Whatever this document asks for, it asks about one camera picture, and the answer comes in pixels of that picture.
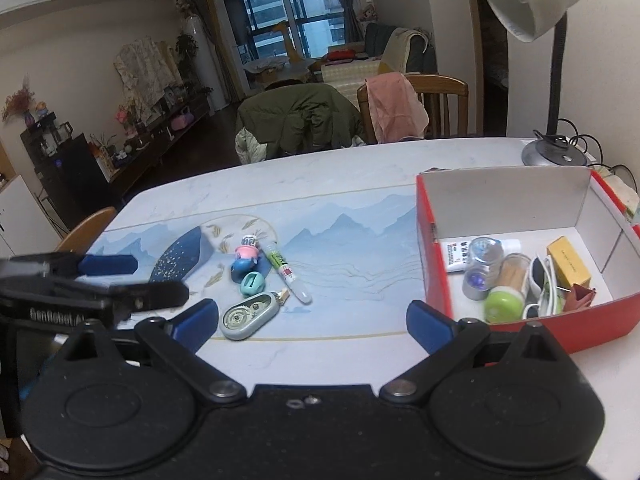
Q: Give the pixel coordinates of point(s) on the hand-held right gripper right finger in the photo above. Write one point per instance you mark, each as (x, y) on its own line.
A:
(425, 320)

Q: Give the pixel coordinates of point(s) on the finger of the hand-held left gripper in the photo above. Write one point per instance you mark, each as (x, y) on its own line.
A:
(107, 265)
(155, 295)

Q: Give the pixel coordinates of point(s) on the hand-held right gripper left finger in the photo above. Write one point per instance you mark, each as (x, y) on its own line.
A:
(197, 320)

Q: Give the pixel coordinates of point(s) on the white ointment tube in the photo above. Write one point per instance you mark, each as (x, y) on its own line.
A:
(452, 256)

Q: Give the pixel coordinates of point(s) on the clear plastic bottle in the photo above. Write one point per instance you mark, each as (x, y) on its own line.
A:
(482, 265)

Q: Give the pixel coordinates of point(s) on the green lid toothpick holder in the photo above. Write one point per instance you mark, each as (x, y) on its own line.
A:
(505, 300)

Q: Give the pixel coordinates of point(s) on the red cardboard box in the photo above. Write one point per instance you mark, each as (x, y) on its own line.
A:
(500, 200)

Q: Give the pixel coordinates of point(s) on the yellow cardboard box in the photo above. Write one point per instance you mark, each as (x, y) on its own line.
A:
(570, 262)

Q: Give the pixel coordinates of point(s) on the pink binder clip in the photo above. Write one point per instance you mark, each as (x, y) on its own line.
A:
(580, 296)

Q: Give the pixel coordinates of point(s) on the grey correction tape dispenser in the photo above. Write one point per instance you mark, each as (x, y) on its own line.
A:
(247, 317)

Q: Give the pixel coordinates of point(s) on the teal pencil sharpener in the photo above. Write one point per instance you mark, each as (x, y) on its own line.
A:
(253, 283)

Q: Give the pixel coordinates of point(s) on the pink and blue toy figure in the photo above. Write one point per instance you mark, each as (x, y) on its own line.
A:
(246, 255)

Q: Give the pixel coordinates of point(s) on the wooden clothespin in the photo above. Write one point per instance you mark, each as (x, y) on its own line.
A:
(283, 296)

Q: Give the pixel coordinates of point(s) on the black cabinet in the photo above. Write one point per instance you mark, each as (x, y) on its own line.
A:
(67, 180)

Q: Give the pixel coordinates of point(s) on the white glue pen green label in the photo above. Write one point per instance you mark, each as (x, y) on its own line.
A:
(287, 272)

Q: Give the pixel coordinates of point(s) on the dark low sideboard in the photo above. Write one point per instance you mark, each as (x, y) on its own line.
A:
(160, 140)

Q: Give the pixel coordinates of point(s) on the white padded cloth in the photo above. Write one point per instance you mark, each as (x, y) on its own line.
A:
(250, 147)

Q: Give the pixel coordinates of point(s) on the dried flower bouquet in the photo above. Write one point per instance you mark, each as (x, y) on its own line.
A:
(19, 102)

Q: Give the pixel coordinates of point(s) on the floral hanging cloth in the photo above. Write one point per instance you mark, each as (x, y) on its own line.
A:
(145, 75)

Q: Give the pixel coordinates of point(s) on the wooden chair with slat back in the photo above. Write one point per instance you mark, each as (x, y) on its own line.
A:
(445, 105)

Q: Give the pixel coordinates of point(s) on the pink cloth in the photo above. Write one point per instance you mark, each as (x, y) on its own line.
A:
(395, 105)

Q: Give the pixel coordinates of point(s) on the white standing air conditioner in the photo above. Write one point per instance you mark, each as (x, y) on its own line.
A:
(202, 60)

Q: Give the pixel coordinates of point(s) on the olive green jacket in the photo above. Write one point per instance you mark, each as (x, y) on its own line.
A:
(300, 117)

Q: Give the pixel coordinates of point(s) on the sofa with blankets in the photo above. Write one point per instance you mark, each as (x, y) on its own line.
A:
(395, 52)

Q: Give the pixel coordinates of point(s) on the yellow giraffe toy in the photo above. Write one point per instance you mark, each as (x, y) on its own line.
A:
(290, 40)

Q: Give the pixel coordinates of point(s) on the glass balcony door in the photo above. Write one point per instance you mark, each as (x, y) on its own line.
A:
(290, 5)

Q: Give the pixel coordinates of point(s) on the white desk lamp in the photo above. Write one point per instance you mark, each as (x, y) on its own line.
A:
(530, 0)

